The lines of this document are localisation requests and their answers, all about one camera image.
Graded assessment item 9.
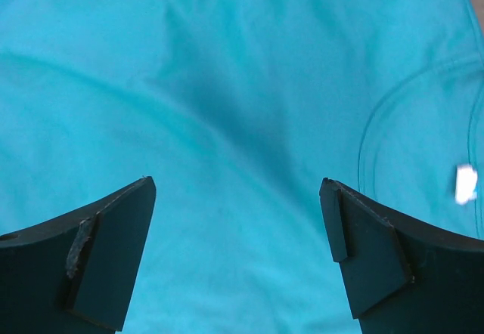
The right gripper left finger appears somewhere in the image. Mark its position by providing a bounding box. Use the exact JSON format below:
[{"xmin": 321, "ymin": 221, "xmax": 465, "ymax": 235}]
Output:
[{"xmin": 1, "ymin": 177, "xmax": 155, "ymax": 333}]

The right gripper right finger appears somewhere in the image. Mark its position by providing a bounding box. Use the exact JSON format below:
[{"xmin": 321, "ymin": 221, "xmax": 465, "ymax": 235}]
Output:
[{"xmin": 319, "ymin": 178, "xmax": 483, "ymax": 333}]

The teal t shirt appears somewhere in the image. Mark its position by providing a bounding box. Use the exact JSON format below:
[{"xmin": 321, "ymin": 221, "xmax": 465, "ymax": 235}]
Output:
[{"xmin": 1, "ymin": 0, "xmax": 483, "ymax": 333}]

